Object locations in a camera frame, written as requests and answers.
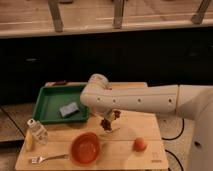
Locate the green tray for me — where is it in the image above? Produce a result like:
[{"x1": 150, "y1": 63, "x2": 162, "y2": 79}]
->
[{"x1": 32, "y1": 85, "x2": 89, "y2": 124}]

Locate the clear plastic bottle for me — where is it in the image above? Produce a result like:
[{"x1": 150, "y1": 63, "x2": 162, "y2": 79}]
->
[{"x1": 27, "y1": 119, "x2": 48, "y2": 145}]

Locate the red item behind tray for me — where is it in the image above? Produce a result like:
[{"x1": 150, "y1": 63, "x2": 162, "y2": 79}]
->
[{"x1": 45, "y1": 81, "x2": 67, "y2": 87}]

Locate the black cable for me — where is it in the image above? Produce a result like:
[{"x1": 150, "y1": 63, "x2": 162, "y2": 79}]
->
[{"x1": 161, "y1": 118, "x2": 186, "y2": 171}]

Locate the red bowl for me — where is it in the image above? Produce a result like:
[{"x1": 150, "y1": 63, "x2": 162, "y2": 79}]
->
[{"x1": 69, "y1": 132, "x2": 101, "y2": 166}]

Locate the grey sponge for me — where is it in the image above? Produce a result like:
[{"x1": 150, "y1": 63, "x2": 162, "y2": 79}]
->
[{"x1": 59, "y1": 102, "x2": 79, "y2": 118}]

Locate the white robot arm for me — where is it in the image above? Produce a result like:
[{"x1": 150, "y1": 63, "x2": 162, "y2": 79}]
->
[{"x1": 80, "y1": 74, "x2": 213, "y2": 171}]

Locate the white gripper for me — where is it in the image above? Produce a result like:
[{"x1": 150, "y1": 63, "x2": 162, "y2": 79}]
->
[{"x1": 99, "y1": 109, "x2": 120, "y2": 134}]

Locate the yellow banana piece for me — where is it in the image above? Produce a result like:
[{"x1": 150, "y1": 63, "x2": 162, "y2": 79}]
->
[{"x1": 25, "y1": 131, "x2": 34, "y2": 151}]

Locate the silver fork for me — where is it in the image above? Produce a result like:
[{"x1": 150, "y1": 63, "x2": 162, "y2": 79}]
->
[{"x1": 28, "y1": 154, "x2": 69, "y2": 164}]

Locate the orange fruit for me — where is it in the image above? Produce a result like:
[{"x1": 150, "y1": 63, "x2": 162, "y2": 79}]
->
[{"x1": 133, "y1": 137, "x2": 147, "y2": 152}]

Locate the dark grape bunch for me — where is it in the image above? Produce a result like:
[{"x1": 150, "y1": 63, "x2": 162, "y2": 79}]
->
[{"x1": 101, "y1": 110, "x2": 121, "y2": 130}]

